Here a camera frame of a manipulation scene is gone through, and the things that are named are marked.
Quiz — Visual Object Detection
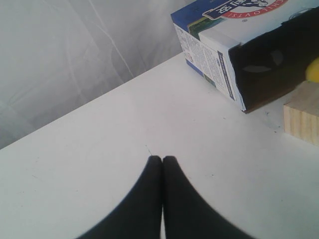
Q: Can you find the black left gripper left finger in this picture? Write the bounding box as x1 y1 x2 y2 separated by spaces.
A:
79 156 162 239

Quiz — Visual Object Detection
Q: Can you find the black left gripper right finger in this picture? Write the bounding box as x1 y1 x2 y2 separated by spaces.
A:
162 156 249 239

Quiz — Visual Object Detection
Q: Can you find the yellow tennis ball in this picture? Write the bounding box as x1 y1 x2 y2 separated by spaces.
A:
306 58 319 83

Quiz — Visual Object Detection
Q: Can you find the light wooden cube block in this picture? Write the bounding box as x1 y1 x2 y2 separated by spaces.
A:
283 81 319 146

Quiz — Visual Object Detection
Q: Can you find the blue white cardboard box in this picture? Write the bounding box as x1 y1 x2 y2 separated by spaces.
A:
171 0 319 112

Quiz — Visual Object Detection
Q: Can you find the white backdrop curtain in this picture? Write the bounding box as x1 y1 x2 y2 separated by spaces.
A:
0 0 188 147

